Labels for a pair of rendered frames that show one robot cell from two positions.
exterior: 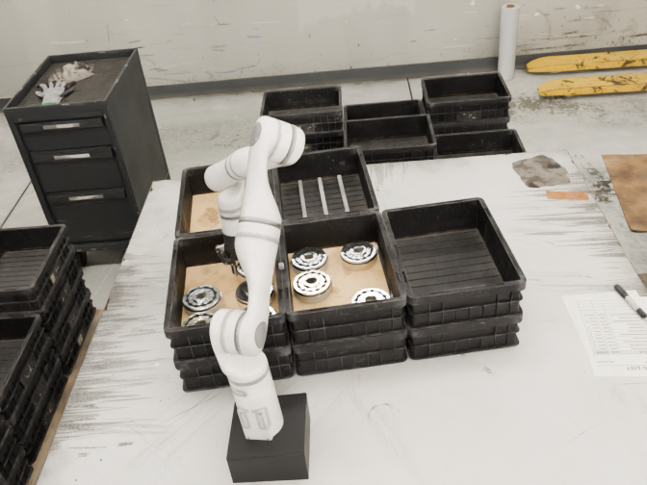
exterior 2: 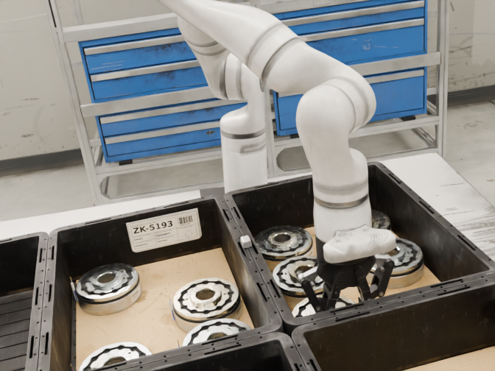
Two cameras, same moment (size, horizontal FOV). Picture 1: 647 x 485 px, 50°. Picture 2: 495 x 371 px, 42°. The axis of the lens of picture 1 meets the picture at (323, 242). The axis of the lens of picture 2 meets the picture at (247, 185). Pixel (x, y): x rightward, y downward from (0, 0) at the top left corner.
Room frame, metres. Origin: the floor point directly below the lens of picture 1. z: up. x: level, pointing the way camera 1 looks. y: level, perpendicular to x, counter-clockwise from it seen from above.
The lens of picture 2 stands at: (2.27, 0.01, 1.43)
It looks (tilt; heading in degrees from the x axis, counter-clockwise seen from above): 26 degrees down; 172
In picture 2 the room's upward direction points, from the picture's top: 7 degrees counter-clockwise
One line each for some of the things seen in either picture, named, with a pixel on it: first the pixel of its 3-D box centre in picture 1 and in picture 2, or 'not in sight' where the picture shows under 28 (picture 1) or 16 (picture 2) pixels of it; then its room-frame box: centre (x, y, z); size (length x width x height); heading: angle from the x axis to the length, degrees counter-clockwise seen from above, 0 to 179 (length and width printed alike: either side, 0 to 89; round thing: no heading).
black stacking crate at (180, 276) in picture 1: (229, 292); (344, 260); (1.46, 0.27, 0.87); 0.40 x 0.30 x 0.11; 2
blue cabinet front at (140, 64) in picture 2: not in sight; (174, 93); (-0.47, 0.14, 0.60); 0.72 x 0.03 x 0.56; 86
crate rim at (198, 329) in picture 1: (225, 276); (342, 232); (1.46, 0.27, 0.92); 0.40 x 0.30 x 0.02; 2
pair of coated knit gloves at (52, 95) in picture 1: (51, 91); not in sight; (2.97, 1.13, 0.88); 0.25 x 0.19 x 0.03; 176
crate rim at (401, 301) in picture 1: (337, 262); (149, 277); (1.47, -0.03, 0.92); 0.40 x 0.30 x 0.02; 2
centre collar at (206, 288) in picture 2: (311, 281); (205, 295); (1.46, 0.04, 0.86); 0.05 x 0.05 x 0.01
